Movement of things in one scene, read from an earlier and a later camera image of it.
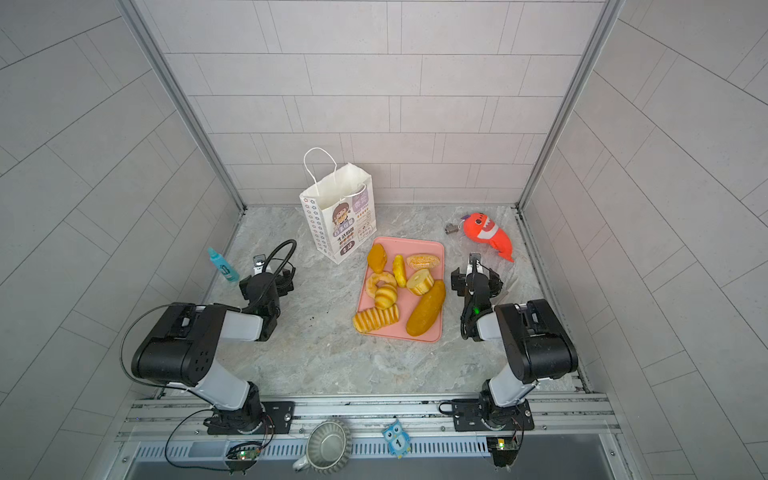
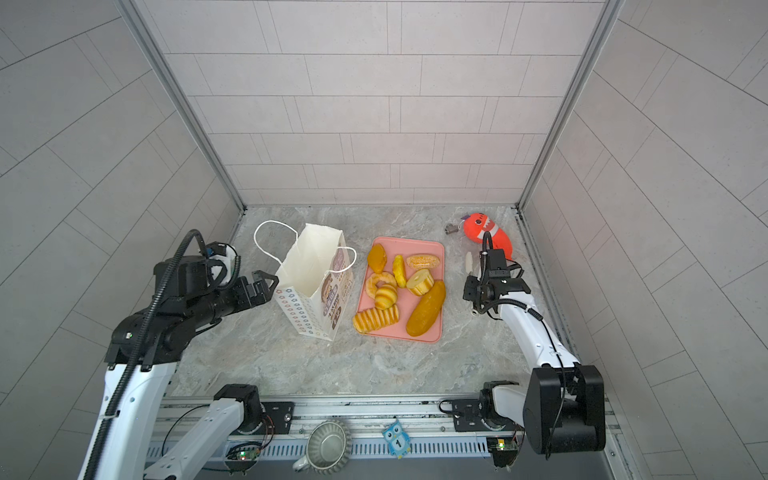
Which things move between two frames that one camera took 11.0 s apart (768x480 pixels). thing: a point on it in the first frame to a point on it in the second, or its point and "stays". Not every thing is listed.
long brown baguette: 427,310 stays
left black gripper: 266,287 to 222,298
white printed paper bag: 340,204 to 315,281
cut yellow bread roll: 420,282 stays
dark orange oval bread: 377,258 stays
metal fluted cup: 328,447 stays
